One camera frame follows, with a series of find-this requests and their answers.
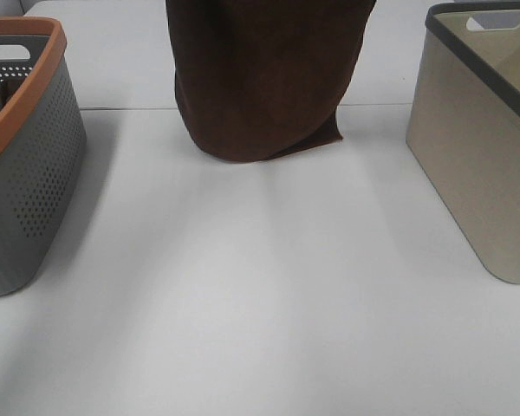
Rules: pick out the beige basket with grey rim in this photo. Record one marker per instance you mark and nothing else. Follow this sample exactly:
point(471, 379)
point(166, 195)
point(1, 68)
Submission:
point(464, 128)

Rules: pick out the brown towel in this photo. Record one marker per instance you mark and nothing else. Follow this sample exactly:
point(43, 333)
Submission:
point(258, 80)

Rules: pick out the grey basket with orange rim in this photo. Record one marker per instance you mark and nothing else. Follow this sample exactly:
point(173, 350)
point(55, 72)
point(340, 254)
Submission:
point(42, 143)

